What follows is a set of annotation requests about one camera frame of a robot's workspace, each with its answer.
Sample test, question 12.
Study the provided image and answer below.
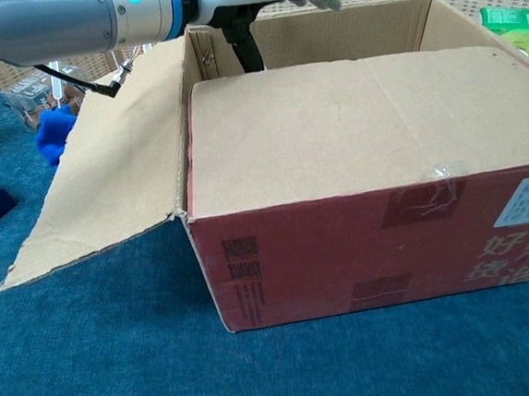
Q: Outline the cardboard box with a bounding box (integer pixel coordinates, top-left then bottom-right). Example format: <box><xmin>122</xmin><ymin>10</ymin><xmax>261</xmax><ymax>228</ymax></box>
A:
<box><xmin>0</xmin><ymin>0</ymin><xmax>529</xmax><ymax>354</ymax></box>

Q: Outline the clear snack box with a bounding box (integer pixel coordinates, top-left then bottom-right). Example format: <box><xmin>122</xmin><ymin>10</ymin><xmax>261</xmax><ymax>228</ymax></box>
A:
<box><xmin>0</xmin><ymin>65</ymin><xmax>92</xmax><ymax>135</ymax></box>

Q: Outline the blue cloth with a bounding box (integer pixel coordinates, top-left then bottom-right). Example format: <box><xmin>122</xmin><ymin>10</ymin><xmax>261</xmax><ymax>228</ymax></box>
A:
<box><xmin>32</xmin><ymin>106</ymin><xmax>82</xmax><ymax>169</ymax></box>

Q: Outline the teal table cloth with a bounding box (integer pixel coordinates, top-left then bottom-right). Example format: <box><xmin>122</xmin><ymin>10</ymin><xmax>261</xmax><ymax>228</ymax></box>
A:
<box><xmin>0</xmin><ymin>39</ymin><xmax>529</xmax><ymax>396</ymax></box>

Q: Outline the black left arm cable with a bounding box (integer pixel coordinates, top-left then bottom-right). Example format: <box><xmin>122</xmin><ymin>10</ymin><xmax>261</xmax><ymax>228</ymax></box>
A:
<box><xmin>32</xmin><ymin>54</ymin><xmax>137</xmax><ymax>107</ymax></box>

